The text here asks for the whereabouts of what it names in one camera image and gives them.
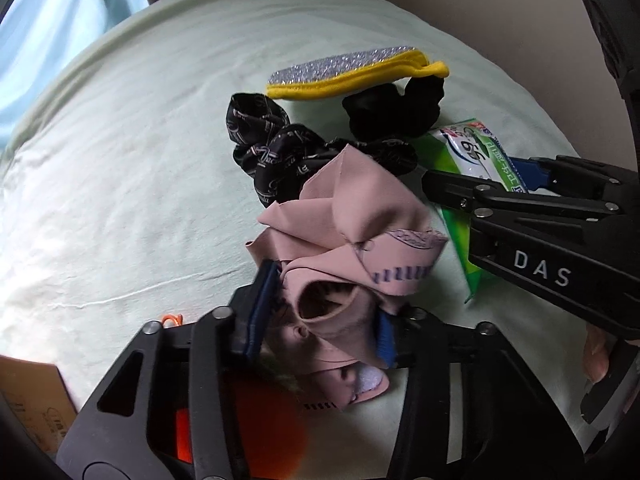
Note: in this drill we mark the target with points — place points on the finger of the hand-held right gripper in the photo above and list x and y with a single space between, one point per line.
537 172
460 190

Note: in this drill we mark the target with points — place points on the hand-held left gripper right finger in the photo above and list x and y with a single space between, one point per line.
385 340

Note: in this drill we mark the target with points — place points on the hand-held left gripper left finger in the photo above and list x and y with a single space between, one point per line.
259 305

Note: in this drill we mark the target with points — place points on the green wet wipes packet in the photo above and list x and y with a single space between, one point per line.
460 160

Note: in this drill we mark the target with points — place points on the pink cloth garment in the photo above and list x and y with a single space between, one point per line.
350 240

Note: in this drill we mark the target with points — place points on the person's right hand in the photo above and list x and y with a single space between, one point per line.
597 355

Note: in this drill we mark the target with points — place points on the small orange loop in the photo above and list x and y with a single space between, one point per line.
172 318

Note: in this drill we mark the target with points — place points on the plain black scrunchie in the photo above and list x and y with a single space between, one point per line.
380 110

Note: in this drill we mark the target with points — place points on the black printed scrunchie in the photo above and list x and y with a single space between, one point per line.
280 155

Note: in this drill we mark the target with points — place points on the pale green bed sheet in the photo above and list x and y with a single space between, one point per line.
140 185

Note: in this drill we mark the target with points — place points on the yellow sponge with silver glitter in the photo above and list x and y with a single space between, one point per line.
330 77

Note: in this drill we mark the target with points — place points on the brown cardboard box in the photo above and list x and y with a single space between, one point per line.
30 400

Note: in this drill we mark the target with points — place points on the light blue curtain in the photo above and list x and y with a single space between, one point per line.
45 25

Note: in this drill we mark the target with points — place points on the black plastic frame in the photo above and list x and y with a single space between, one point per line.
612 45

